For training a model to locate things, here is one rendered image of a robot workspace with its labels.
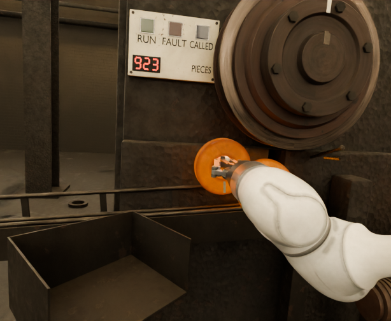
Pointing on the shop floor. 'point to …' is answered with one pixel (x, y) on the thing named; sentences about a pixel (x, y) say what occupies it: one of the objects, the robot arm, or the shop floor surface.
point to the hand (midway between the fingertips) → (223, 160)
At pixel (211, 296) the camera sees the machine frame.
